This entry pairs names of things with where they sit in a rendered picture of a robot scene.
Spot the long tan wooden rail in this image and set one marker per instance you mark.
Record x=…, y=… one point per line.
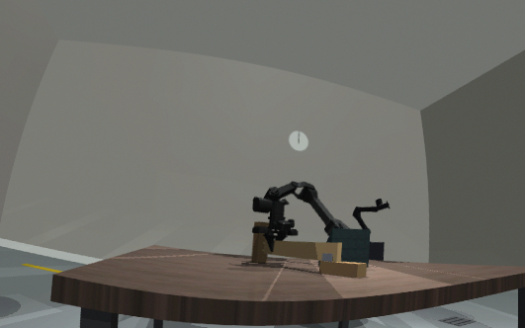
x=305, y=250

